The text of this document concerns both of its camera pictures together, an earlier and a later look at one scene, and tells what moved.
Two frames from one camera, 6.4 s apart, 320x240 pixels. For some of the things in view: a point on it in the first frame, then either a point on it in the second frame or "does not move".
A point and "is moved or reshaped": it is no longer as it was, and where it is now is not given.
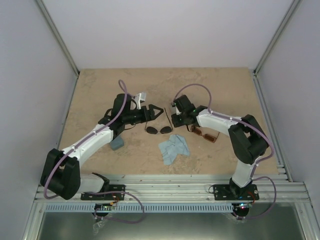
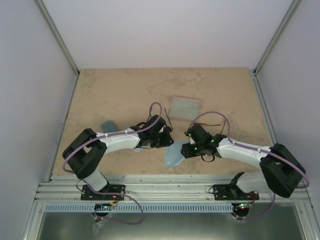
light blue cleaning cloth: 176,144 is moved or reshaped
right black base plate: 234,192 does not move
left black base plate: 106,196 does not move
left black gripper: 150,113 -> 166,142
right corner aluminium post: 295,4 does not move
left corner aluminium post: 58,35 does not move
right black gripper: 176,123 -> 188,153
